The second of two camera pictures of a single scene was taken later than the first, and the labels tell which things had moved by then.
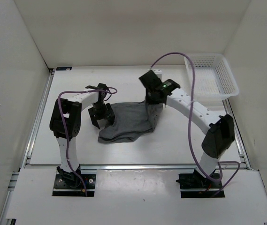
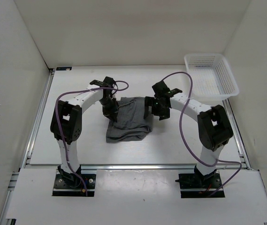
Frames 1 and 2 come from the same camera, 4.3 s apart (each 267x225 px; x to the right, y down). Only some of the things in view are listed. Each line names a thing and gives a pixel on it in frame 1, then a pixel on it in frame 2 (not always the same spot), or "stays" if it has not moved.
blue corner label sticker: (64, 68) stays
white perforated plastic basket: (214, 78) stays
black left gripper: (109, 113) to (111, 112)
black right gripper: (148, 100) to (164, 114)
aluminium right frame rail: (237, 138) stays
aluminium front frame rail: (137, 167) stays
